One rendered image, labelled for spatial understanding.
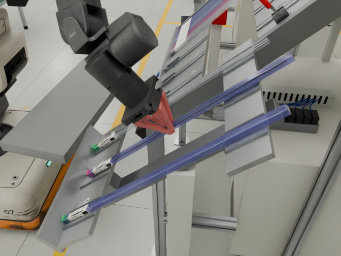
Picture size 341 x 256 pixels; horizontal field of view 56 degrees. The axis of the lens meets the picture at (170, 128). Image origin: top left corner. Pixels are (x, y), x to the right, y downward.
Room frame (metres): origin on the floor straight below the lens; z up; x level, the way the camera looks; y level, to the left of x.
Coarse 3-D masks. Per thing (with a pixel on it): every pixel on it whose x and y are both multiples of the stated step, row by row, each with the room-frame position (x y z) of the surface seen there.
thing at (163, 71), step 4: (176, 28) 1.36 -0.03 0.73; (176, 32) 1.33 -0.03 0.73; (172, 40) 1.24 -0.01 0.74; (172, 44) 1.21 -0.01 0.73; (168, 48) 1.17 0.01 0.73; (168, 52) 1.14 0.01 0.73; (168, 56) 1.11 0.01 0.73; (164, 60) 1.07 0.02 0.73; (168, 60) 1.08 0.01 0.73; (164, 64) 1.04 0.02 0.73; (168, 64) 1.06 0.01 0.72; (164, 68) 1.02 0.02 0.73; (160, 72) 0.99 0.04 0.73; (164, 72) 1.00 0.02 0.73; (160, 76) 0.96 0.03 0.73; (164, 76) 0.98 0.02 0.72; (160, 80) 0.94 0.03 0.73; (156, 84) 0.91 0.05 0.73; (160, 84) 0.92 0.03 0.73; (156, 88) 0.88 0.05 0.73
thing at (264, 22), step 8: (256, 0) 0.97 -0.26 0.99; (272, 0) 0.87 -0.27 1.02; (280, 0) 0.83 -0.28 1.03; (288, 0) 0.80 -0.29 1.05; (296, 0) 0.76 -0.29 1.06; (304, 0) 0.73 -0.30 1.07; (256, 8) 0.91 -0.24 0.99; (264, 8) 0.86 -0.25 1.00; (288, 8) 0.75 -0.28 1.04; (296, 8) 0.72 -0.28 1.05; (256, 16) 0.85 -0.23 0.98; (264, 16) 0.81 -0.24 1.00; (256, 24) 0.80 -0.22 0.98; (264, 24) 0.76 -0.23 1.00; (272, 24) 0.73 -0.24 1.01; (264, 32) 0.73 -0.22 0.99
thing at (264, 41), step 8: (264, 40) 0.56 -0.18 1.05; (248, 48) 0.57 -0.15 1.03; (256, 48) 0.56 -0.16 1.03; (240, 56) 0.56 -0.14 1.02; (224, 64) 0.57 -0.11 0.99; (232, 64) 0.56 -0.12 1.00; (216, 72) 0.57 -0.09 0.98; (200, 80) 0.57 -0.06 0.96; (208, 80) 0.57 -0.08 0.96; (184, 88) 0.59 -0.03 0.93; (192, 88) 0.57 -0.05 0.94; (176, 96) 0.58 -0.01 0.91; (184, 96) 0.58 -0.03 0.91; (128, 128) 0.59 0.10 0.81; (96, 144) 0.61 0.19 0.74
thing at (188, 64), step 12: (204, 36) 1.04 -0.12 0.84; (192, 48) 1.03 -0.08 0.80; (204, 48) 0.94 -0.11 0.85; (180, 60) 1.01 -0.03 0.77; (192, 60) 0.92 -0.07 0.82; (204, 60) 0.85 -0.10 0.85; (168, 72) 0.99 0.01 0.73; (180, 72) 0.90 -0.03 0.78; (192, 72) 0.83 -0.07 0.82; (204, 72) 0.79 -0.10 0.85; (168, 84) 0.89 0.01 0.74; (180, 84) 0.81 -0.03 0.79; (168, 96) 0.80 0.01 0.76
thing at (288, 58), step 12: (276, 60) 0.46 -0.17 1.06; (288, 60) 0.45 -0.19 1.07; (264, 72) 0.45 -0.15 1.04; (240, 84) 0.46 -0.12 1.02; (252, 84) 0.46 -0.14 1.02; (216, 96) 0.47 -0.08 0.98; (228, 96) 0.46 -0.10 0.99; (204, 108) 0.46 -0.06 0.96; (180, 120) 0.47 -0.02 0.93; (156, 132) 0.48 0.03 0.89; (144, 144) 0.48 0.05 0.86; (120, 156) 0.48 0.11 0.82
